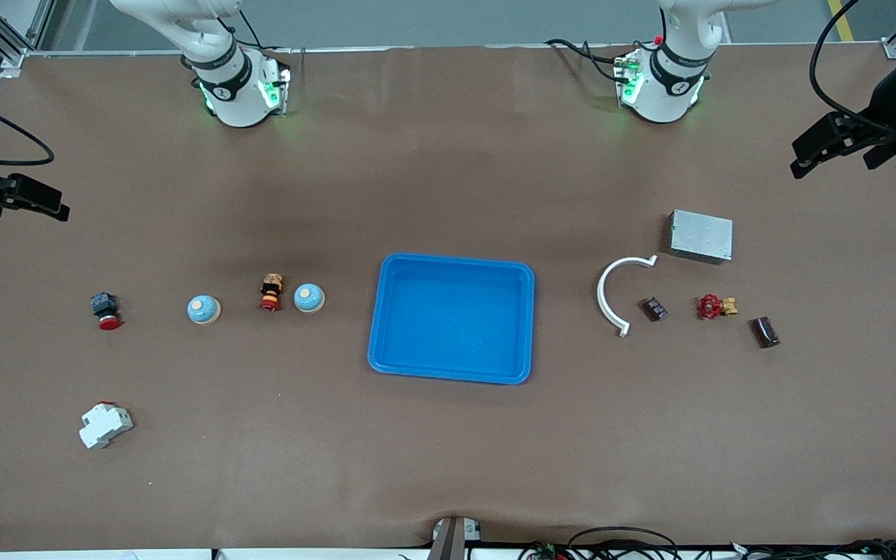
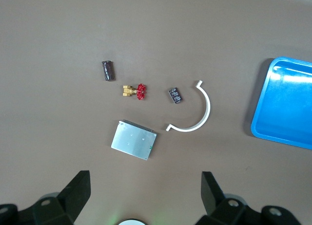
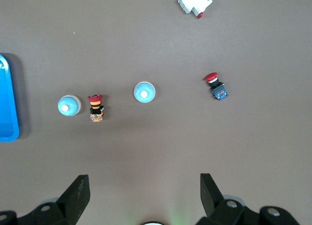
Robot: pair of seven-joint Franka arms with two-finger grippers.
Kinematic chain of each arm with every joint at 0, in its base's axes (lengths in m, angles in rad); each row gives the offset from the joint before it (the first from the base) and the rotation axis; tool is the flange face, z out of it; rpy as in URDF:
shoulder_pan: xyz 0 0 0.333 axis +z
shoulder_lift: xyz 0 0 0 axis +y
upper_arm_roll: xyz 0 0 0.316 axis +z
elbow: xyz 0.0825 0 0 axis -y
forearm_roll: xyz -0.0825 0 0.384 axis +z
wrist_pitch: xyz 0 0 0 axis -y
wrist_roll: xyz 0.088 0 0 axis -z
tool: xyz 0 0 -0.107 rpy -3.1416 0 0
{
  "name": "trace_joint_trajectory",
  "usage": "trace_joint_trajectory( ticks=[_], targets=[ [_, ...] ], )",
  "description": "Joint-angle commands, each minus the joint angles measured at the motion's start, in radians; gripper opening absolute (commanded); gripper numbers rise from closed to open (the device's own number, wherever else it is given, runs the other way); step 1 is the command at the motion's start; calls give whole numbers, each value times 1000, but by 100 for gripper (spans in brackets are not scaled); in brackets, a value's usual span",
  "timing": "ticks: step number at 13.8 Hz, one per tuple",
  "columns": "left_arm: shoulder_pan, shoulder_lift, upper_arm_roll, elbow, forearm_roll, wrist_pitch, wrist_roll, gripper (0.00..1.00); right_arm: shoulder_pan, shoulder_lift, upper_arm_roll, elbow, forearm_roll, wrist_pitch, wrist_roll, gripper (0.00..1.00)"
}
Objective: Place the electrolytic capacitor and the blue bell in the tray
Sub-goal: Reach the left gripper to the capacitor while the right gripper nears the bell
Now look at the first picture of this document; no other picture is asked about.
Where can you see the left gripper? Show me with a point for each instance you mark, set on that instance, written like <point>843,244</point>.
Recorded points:
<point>886,106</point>

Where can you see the blue dome bell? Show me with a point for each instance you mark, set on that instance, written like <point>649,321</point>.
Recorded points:
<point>309,299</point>
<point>204,309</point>

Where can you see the short dark electrolytic capacitor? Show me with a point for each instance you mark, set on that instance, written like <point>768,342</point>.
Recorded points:
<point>655,309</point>

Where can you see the blue plastic tray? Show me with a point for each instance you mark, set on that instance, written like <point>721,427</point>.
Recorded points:
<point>448,319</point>

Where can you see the blue-bodied red push button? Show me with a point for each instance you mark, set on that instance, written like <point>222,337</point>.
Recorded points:
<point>104,306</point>

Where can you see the grey metal box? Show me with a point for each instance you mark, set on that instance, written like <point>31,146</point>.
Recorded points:
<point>701,237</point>

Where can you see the brass valve red handwheel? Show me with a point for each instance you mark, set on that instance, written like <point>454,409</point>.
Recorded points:
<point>710,306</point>

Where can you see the white circuit breaker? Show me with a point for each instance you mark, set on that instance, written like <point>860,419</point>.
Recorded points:
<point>104,426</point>

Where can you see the orange-bodied emergency stop button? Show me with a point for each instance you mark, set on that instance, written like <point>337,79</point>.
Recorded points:
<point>271,294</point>

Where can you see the white curved pipe clamp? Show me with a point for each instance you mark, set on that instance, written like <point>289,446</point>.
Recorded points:
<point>600,298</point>

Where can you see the brown table mat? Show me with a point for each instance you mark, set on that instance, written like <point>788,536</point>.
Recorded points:
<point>448,467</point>

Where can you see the grey metal post bracket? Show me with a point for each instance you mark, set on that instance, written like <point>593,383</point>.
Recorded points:
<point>452,540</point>

